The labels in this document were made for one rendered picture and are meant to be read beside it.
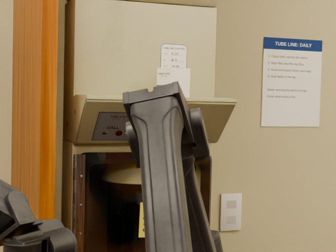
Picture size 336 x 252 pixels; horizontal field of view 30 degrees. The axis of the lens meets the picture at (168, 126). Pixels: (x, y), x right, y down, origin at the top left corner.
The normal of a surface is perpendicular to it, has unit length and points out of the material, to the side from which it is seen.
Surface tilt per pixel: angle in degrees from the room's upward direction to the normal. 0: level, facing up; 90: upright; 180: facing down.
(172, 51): 90
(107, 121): 135
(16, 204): 54
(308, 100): 90
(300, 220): 90
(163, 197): 50
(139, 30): 90
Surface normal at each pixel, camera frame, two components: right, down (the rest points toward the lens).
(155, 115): -0.22, -0.61
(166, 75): -0.80, 0.01
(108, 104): 0.22, 0.75
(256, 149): 0.34, 0.06
